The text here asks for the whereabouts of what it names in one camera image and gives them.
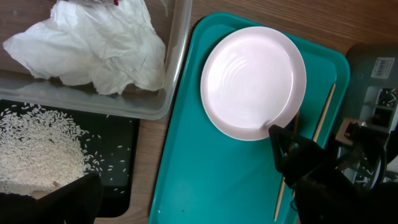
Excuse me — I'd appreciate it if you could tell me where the white rice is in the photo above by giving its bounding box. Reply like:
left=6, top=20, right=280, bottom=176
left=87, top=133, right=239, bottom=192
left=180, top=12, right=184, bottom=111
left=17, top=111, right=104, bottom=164
left=1, top=108, right=101, bottom=194

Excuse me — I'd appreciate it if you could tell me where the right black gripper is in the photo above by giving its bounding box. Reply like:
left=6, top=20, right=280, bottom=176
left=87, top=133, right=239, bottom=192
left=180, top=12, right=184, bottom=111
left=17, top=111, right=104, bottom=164
left=269, top=124, right=339, bottom=187

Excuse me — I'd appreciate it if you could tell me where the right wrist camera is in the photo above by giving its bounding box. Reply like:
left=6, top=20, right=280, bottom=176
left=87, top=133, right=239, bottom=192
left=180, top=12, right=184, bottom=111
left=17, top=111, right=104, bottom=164
left=335, top=118, right=389, bottom=150

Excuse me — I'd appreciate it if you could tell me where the grey dish rack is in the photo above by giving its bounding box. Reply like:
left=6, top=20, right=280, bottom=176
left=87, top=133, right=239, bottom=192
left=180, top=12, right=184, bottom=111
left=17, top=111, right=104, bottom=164
left=335, top=44, right=397, bottom=190

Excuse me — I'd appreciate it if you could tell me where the large white plate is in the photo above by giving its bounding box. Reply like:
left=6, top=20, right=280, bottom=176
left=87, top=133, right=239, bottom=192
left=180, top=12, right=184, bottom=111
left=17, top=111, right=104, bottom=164
left=200, top=26, right=307, bottom=141

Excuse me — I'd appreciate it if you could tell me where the black tray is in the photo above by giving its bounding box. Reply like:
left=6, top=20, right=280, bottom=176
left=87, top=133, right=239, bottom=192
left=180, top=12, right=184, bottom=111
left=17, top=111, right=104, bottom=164
left=1, top=100, right=139, bottom=218

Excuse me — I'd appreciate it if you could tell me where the teal serving tray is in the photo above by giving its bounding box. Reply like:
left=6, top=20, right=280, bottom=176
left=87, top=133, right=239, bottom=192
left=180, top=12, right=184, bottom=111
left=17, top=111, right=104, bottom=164
left=149, top=12, right=350, bottom=224

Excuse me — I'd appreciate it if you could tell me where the white tissue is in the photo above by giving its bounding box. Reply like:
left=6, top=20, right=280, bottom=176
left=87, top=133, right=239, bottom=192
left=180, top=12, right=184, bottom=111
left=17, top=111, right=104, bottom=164
left=3, top=0, right=165, bottom=95

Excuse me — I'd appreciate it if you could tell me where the wooden chopstick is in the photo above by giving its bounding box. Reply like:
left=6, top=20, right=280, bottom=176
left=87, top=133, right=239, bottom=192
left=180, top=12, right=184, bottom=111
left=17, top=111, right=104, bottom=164
left=312, top=83, right=336, bottom=143
left=273, top=110, right=301, bottom=222

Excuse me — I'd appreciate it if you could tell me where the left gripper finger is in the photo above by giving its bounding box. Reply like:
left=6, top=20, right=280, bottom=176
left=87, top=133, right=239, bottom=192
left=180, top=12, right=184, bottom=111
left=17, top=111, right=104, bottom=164
left=1, top=174, right=103, bottom=223

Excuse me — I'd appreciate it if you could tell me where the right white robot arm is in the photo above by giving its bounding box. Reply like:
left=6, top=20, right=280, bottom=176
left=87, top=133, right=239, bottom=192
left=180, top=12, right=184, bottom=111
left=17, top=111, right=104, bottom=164
left=269, top=123, right=397, bottom=223

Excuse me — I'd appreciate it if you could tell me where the clear plastic waste bin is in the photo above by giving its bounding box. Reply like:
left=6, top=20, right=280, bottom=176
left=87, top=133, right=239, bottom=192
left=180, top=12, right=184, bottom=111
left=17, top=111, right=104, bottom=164
left=1, top=1, right=192, bottom=120

